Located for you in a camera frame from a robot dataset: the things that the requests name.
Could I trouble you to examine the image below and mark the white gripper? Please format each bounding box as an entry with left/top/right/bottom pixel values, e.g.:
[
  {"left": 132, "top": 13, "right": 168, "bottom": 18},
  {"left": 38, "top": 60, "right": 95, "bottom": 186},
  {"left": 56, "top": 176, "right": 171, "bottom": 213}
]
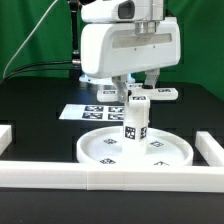
[{"left": 81, "top": 17, "right": 180, "bottom": 103}]

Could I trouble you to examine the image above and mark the white cross-shaped table base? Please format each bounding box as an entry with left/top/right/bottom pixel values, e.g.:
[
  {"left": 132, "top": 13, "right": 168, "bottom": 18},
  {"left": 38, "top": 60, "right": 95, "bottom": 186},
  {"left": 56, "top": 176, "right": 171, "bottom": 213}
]
[{"left": 97, "top": 84, "right": 178, "bottom": 103}]

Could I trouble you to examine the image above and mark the white round table top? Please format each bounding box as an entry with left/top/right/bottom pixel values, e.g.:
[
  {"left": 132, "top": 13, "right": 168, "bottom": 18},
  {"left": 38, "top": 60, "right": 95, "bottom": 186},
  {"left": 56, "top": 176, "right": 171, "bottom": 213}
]
[{"left": 76, "top": 126, "right": 194, "bottom": 167}]

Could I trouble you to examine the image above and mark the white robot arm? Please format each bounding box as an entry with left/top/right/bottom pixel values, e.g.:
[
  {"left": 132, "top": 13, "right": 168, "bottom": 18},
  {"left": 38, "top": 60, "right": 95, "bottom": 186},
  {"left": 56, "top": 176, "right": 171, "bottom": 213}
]
[{"left": 81, "top": 0, "right": 181, "bottom": 101}]

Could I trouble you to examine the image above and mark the white marker sheet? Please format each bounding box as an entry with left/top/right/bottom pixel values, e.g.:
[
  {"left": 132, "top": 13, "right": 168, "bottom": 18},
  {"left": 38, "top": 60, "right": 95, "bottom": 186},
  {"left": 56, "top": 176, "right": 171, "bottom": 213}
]
[{"left": 59, "top": 104, "right": 124, "bottom": 121}]

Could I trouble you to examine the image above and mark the white right fence bar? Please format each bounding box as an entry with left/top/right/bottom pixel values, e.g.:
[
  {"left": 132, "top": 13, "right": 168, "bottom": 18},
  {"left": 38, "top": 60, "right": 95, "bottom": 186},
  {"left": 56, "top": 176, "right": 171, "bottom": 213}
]
[{"left": 195, "top": 131, "right": 224, "bottom": 167}]

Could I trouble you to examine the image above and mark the white fence bar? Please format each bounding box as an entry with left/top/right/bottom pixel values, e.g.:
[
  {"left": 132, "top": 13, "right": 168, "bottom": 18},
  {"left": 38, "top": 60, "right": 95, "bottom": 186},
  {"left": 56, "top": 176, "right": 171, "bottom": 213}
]
[
  {"left": 195, "top": 131, "right": 224, "bottom": 167},
  {"left": 0, "top": 161, "right": 224, "bottom": 193},
  {"left": 0, "top": 125, "right": 12, "bottom": 156}
]

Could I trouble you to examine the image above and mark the white left fence bar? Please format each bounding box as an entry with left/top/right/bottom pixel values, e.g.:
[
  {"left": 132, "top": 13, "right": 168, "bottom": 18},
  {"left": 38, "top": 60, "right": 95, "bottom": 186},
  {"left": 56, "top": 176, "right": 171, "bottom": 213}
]
[{"left": 0, "top": 125, "right": 12, "bottom": 156}]

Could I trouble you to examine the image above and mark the white front fence bar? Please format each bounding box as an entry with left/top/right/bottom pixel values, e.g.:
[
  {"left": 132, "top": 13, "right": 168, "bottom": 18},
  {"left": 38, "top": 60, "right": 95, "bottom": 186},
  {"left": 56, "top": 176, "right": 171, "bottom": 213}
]
[{"left": 0, "top": 161, "right": 224, "bottom": 193}]

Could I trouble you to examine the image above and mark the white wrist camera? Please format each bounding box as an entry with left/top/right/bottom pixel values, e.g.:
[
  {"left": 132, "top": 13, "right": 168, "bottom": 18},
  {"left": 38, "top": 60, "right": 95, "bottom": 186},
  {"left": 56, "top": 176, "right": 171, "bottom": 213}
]
[{"left": 81, "top": 0, "right": 155, "bottom": 23}]

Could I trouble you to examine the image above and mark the black cable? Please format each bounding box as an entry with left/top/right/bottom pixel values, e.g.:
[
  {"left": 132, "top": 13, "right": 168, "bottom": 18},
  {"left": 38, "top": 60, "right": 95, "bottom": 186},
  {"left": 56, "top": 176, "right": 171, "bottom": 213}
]
[{"left": 0, "top": 59, "right": 75, "bottom": 84}]

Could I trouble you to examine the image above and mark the grey cable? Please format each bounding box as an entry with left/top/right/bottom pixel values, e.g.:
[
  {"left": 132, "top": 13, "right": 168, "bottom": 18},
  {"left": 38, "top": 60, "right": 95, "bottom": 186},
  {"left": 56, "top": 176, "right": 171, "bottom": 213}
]
[{"left": 2, "top": 0, "right": 59, "bottom": 79}]

